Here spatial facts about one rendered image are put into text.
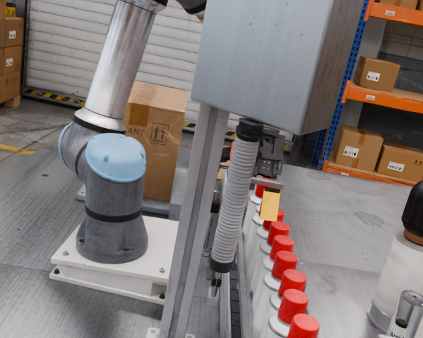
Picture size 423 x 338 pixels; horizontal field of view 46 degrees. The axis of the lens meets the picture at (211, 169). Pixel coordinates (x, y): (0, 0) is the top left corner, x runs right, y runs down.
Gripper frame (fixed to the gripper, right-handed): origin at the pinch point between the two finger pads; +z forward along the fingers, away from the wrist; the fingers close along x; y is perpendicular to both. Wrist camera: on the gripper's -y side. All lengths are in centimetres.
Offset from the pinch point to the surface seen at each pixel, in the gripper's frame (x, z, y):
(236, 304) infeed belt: -29.1, 23.3, -2.7
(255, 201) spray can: -25.3, 2.4, -1.5
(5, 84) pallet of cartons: 329, -116, -201
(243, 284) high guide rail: -38.3, 19.1, -3.2
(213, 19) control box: -69, -13, -16
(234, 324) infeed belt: -34.5, 26.4, -3.1
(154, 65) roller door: 361, -175, -72
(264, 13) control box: -73, -13, -11
